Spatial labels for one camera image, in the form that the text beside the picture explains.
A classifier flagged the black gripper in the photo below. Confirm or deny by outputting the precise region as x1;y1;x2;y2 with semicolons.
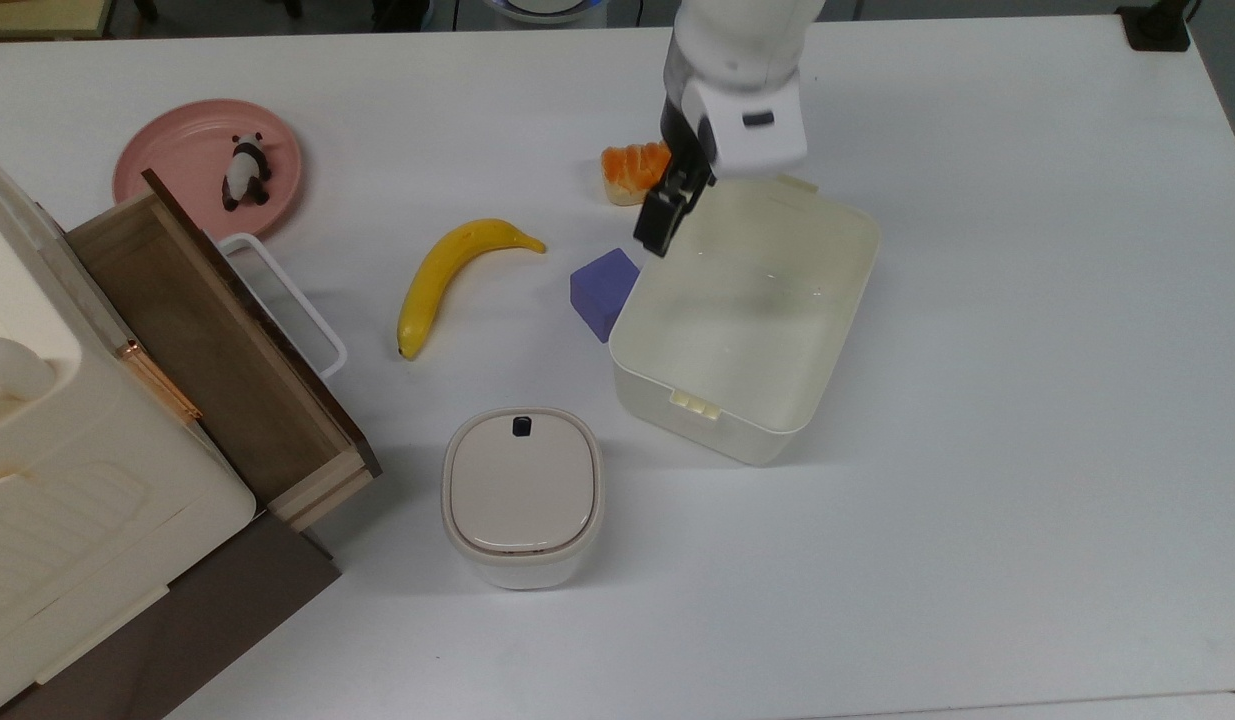
634;95;720;259

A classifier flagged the cream plastic box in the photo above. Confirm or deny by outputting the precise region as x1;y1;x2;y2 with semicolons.
608;175;882;467

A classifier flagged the toy bread with orange topping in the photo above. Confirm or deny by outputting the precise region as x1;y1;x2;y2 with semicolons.
601;141;674;207

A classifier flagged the purple cube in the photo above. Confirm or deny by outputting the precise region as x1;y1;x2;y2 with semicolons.
569;248;642;344

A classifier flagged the yellow toy banana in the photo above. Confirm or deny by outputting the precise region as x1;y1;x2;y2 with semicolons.
396;218;548;361

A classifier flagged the round white blue base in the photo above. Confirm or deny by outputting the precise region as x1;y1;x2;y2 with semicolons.
482;0;610;26

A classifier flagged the beige lidded trash can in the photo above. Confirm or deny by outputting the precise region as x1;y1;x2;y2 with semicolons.
440;406;606;591

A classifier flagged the panda figurine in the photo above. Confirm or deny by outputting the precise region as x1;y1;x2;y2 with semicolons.
222;133;274;212

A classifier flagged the brown wooden drawer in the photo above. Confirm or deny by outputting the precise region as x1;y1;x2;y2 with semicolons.
65;168;383;533

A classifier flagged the pink plate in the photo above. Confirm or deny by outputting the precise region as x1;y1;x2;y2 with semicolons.
112;98;304;241

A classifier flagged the black table clamp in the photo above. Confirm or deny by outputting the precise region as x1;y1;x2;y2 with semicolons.
1117;0;1193;53

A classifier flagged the cream plastic cabinet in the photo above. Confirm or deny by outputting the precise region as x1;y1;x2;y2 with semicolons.
0;145;343;720

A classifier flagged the light wooden desk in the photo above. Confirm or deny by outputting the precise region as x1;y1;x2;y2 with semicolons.
0;0;115;41

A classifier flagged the white drawer handle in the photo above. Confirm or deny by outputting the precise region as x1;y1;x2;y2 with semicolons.
217;233;349;381

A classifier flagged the copper cabinet door handle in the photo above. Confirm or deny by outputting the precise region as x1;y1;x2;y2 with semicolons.
115;340;203;423

